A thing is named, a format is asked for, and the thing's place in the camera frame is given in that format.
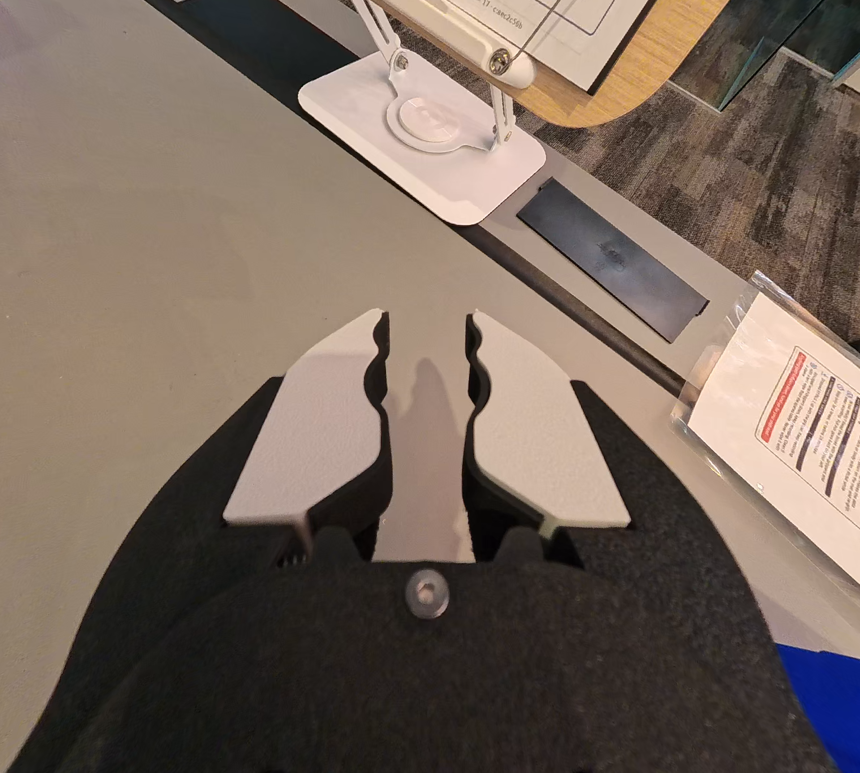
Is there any glass partition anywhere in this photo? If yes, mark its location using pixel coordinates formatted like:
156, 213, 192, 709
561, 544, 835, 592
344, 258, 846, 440
672, 0, 860, 112

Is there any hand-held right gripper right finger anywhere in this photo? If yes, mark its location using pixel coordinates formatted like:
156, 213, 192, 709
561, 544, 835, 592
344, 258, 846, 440
462, 309, 632, 564

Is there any printed instruction sheet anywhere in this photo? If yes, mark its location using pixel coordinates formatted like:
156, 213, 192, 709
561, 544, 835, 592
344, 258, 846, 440
269, 0, 710, 95

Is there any wooden backing board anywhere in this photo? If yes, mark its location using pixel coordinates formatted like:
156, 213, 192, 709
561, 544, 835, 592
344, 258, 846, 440
245, 0, 797, 129

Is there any blue plastic bin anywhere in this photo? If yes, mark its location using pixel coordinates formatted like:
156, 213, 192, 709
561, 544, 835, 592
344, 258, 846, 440
776, 644, 860, 773

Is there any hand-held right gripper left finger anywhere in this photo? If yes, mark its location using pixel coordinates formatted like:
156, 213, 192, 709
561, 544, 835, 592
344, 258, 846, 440
222, 309, 394, 564

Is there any black desk flap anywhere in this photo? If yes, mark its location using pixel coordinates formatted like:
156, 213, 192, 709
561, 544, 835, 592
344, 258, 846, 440
516, 177, 711, 344
178, 0, 360, 115

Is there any laminated paper sheet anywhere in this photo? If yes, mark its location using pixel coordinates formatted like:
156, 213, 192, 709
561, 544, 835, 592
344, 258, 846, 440
670, 271, 860, 586

